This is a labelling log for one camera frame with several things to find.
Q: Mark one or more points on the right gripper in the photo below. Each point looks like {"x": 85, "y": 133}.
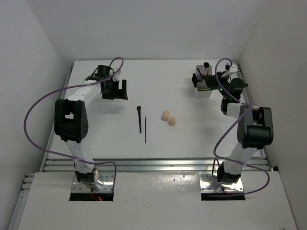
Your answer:
{"x": 211, "y": 81}

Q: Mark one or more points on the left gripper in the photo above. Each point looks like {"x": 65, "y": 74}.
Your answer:
{"x": 118, "y": 93}

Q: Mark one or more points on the green tube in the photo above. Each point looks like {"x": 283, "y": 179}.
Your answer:
{"x": 203, "y": 89}

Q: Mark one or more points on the long black brush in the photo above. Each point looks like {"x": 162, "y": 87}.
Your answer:
{"x": 206, "y": 68}

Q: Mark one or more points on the black fan brush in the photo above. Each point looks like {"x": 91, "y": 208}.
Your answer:
{"x": 194, "y": 80}

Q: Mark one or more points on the beige sponge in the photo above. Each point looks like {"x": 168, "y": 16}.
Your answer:
{"x": 165, "y": 116}
{"x": 172, "y": 121}

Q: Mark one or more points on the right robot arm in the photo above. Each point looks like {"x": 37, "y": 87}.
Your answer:
{"x": 254, "y": 126}

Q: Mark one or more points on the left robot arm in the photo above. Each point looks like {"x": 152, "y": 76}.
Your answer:
{"x": 71, "y": 121}

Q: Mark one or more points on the white compartment organizer box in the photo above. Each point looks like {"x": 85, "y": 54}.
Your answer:
{"x": 201, "y": 83}

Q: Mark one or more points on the black angled brush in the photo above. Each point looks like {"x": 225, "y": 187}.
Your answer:
{"x": 139, "y": 118}

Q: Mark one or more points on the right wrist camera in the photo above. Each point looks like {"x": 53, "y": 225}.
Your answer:
{"x": 231, "y": 69}

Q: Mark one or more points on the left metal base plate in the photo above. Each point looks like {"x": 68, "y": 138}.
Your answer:
{"x": 103, "y": 183}

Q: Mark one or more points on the metal base plate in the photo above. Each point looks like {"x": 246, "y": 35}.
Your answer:
{"x": 209, "y": 184}
{"x": 103, "y": 183}

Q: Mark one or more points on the aluminium rail front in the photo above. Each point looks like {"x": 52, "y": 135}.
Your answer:
{"x": 143, "y": 165}

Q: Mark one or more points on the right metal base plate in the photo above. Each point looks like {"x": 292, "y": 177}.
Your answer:
{"x": 209, "y": 184}

